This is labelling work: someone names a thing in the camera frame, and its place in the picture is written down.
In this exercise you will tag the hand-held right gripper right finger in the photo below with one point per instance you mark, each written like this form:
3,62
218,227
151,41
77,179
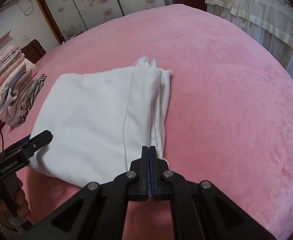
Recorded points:
152,160

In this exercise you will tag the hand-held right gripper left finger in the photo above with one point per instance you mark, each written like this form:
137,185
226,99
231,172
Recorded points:
145,160

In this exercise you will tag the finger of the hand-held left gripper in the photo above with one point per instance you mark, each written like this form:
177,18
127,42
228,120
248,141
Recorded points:
24,140
40,138

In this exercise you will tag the white printed t-shirt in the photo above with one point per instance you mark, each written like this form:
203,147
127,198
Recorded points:
91,117

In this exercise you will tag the pile of folded clothes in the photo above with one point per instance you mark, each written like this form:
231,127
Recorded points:
9,60

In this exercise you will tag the person's left hand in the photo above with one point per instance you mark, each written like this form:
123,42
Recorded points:
22,200

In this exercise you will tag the grey folded garment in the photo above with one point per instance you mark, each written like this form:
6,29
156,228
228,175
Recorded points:
24,101

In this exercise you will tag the white garment with blue trim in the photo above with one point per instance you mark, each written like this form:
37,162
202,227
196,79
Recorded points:
10,92

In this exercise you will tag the black white striped garment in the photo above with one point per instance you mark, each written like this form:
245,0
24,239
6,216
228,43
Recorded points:
42,78

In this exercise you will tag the dark wooden headboard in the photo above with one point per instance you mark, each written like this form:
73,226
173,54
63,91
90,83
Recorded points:
32,51

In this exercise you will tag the pink bed blanket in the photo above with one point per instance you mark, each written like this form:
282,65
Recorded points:
224,92

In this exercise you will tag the small blue white box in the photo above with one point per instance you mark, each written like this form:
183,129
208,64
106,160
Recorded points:
69,40

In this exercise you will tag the floral sliding door wardrobe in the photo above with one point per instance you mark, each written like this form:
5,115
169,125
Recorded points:
91,2

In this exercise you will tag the cream lace furniture cover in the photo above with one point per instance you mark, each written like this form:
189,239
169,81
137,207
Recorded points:
256,10

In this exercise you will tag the white wall socket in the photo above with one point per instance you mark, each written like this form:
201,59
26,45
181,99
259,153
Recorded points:
25,38

